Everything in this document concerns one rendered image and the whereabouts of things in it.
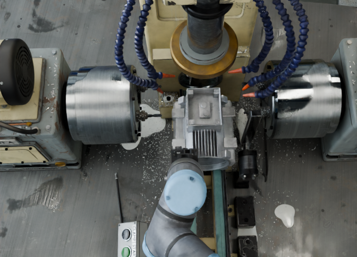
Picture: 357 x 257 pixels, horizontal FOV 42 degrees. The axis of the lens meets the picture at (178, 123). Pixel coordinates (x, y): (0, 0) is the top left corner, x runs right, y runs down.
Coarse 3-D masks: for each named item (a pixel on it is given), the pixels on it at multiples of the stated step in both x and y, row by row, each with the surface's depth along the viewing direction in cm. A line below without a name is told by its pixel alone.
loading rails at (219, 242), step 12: (180, 96) 162; (228, 168) 164; (204, 180) 160; (216, 180) 152; (216, 192) 151; (216, 204) 149; (228, 204) 150; (216, 216) 148; (228, 216) 158; (192, 228) 147; (216, 228) 147; (228, 228) 146; (204, 240) 153; (216, 240) 146; (228, 240) 144; (216, 252) 146; (228, 252) 143
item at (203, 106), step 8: (192, 88) 139; (200, 88) 139; (208, 88) 139; (216, 88) 139; (192, 96) 140; (200, 96) 141; (208, 96) 141; (216, 96) 140; (192, 104) 141; (200, 104) 139; (208, 104) 139; (216, 104) 140; (192, 112) 140; (200, 112) 138; (208, 112) 137; (216, 112) 140; (192, 120) 136; (200, 120) 139; (208, 120) 139; (216, 120) 135; (192, 128) 137; (200, 128) 137; (208, 128) 138; (216, 128) 138
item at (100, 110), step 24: (72, 72) 145; (96, 72) 141; (120, 72) 141; (72, 96) 138; (96, 96) 137; (120, 96) 137; (72, 120) 139; (96, 120) 138; (120, 120) 138; (144, 120) 145
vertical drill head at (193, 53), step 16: (208, 0) 98; (192, 16) 106; (224, 16) 109; (176, 32) 124; (192, 32) 112; (208, 32) 110; (224, 32) 121; (176, 48) 123; (192, 48) 119; (208, 48) 117; (224, 48) 120; (176, 64) 123; (192, 64) 121; (208, 64) 120; (224, 64) 121
